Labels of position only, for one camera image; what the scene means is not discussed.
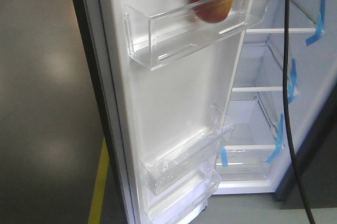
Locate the white open fridge door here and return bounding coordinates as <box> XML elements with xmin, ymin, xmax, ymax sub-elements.
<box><xmin>65</xmin><ymin>0</ymin><xmax>279</xmax><ymax>224</ymax></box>

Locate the grey fridge with open door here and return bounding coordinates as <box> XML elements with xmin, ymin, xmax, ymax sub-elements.
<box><xmin>72</xmin><ymin>0</ymin><xmax>336</xmax><ymax>223</ymax></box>

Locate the clear upper door bin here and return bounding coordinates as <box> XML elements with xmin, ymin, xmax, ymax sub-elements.
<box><xmin>122</xmin><ymin>0</ymin><xmax>269</xmax><ymax>70</ymax></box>

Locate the clear door bin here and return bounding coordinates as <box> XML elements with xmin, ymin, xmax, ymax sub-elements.
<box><xmin>122</xmin><ymin>0</ymin><xmax>269</xmax><ymax>70</ymax></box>
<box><xmin>144</xmin><ymin>168</ymin><xmax>220</xmax><ymax>223</ymax></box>
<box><xmin>142</xmin><ymin>105</ymin><xmax>234</xmax><ymax>196</ymax></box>

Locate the clear lower door bin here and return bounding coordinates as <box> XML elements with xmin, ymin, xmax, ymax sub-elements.
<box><xmin>142</xmin><ymin>105</ymin><xmax>234</xmax><ymax>196</ymax></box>

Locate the clear bottom door bin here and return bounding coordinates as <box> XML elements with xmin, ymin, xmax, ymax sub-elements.
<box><xmin>144</xmin><ymin>168</ymin><xmax>220</xmax><ymax>223</ymax></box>

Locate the yellow floor tape line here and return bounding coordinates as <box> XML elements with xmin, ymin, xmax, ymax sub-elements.
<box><xmin>0</xmin><ymin>0</ymin><xmax>110</xmax><ymax>224</ymax></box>

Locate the black camera cable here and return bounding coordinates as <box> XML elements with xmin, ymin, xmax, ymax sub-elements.
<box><xmin>283</xmin><ymin>0</ymin><xmax>316</xmax><ymax>224</ymax></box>

